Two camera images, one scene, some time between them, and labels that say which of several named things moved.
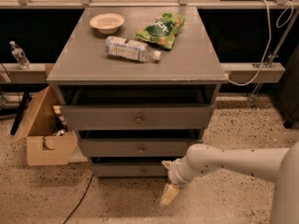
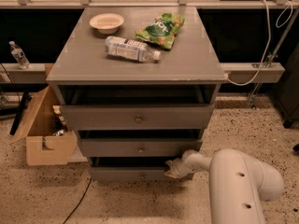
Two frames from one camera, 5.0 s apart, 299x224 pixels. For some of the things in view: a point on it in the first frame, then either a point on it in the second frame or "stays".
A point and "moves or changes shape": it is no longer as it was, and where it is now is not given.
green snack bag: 163,30 stays
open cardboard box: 46,146 stays
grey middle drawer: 136,147 stays
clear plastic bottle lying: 132,49 stays
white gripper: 177,173 → 179,168
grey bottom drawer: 130,170 moves or changes shape
